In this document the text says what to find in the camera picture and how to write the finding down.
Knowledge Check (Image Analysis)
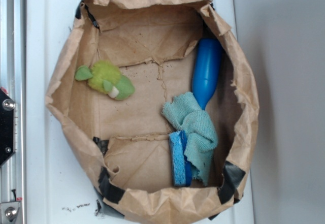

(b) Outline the green plush animal toy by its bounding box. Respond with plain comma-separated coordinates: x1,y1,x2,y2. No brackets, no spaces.
75,60,135,101

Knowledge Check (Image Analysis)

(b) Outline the blue sponge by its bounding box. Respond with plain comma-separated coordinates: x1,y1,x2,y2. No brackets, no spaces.
169,131,192,187

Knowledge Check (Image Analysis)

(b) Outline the black mounting bracket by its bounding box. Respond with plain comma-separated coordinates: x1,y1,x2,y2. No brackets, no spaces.
0,90,15,166

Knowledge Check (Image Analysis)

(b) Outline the blue plastic bottle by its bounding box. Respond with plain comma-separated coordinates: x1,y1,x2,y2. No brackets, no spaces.
192,38,223,110

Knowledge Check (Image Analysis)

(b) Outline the aluminium frame rail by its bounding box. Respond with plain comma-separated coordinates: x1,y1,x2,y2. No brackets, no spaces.
1,0,26,223

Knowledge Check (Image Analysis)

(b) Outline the teal terry cloth rag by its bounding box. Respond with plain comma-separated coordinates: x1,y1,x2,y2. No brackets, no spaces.
162,92,218,186

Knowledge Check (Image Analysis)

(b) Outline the brown paper bag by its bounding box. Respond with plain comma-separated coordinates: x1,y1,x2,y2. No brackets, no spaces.
46,0,259,223

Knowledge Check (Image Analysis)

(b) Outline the silver corner bracket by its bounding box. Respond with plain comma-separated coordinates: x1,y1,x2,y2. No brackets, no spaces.
1,202,21,224

